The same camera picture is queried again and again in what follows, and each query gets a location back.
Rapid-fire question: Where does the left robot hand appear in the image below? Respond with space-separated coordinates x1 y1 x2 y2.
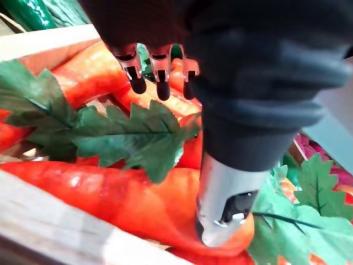
78 0 353 248

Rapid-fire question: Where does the green leafy vegetable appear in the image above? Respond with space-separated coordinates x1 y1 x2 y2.
43 0 92 28

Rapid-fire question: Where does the light wooden crate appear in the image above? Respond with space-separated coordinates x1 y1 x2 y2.
0 24 194 265

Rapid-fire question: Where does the green fabric carrot leaf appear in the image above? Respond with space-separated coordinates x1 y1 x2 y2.
71 99 201 184
247 165 353 265
294 153 353 221
0 59 79 162

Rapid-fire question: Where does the purple red vegetable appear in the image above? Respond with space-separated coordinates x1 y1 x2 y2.
292 132 353 194

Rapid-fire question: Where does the dark green cucumber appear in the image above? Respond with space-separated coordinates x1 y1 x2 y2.
0 0 57 31

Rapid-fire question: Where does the white crate divider board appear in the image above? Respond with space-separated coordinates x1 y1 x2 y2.
302 56 353 169

